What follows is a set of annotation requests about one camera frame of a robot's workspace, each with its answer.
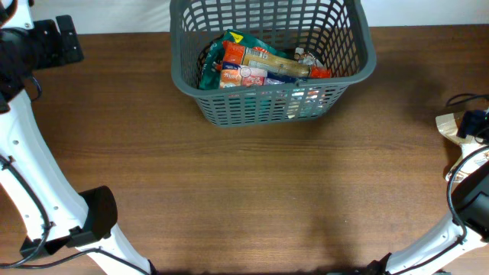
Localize grey plastic mesh basket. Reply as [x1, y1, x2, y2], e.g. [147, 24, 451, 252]
[170, 0, 376, 127]

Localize beige brown snack bag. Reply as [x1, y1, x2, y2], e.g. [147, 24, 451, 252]
[436, 111, 488, 183]
[293, 47, 325, 69]

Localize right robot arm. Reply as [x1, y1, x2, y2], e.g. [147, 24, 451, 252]
[362, 110, 488, 275]

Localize orange biscuit package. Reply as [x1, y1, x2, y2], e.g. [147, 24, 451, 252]
[221, 41, 332, 79]

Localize green Nescafe coffee bag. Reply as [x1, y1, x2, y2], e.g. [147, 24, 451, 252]
[199, 29, 290, 90]

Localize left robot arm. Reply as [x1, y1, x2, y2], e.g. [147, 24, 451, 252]
[1, 0, 156, 274]

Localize light teal wipes packet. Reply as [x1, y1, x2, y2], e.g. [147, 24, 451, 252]
[297, 102, 324, 118]

